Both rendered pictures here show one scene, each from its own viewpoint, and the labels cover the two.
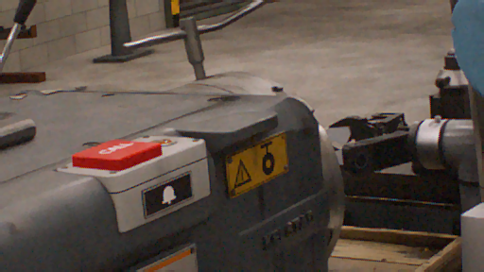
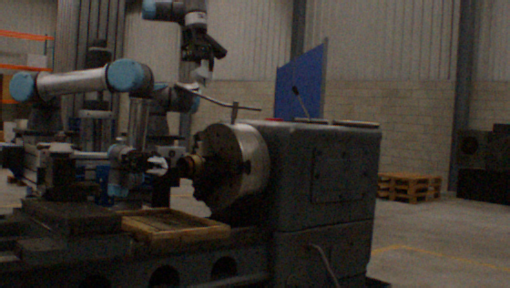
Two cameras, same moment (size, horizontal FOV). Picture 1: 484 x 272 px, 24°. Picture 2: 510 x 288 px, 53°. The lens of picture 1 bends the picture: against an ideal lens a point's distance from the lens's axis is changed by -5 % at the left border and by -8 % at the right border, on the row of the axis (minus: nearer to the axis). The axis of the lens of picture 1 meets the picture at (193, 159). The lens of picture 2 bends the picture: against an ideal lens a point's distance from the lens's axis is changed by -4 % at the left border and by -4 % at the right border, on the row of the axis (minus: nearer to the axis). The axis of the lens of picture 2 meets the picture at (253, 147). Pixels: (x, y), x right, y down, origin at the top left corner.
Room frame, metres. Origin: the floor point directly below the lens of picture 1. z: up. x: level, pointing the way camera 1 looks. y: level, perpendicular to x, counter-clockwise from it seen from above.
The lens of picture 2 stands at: (3.44, 0.35, 1.26)
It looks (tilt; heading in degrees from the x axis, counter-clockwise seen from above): 3 degrees down; 189
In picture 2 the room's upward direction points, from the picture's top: 4 degrees clockwise
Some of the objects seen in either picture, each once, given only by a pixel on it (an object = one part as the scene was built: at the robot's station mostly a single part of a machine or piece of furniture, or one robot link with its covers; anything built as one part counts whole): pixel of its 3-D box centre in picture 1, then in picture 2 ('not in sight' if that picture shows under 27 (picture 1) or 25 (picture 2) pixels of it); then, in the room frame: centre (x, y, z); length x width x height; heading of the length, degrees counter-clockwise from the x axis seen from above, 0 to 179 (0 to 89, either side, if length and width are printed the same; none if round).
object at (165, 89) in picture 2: not in sight; (156, 97); (1.10, -0.47, 1.33); 0.13 x 0.12 x 0.14; 108
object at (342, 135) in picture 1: (337, 131); (156, 161); (1.77, -0.23, 1.10); 0.09 x 0.06 x 0.03; 49
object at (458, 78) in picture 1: (454, 76); (59, 147); (1.95, -0.48, 1.13); 0.08 x 0.08 x 0.03
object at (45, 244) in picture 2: (436, 195); (50, 230); (2.04, -0.45, 0.90); 0.47 x 0.30 x 0.06; 51
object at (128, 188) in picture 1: (134, 181); not in sight; (1.06, 0.06, 1.23); 0.13 x 0.08 x 0.05; 141
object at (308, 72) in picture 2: not in sight; (291, 127); (-5.30, -0.39, 1.18); 4.12 x 0.80 x 2.35; 15
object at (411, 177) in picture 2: not in sight; (407, 186); (-6.48, 1.71, 0.22); 1.25 x 0.86 x 0.44; 146
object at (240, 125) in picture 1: (225, 133); not in sight; (1.17, -0.03, 1.24); 0.09 x 0.08 x 0.03; 141
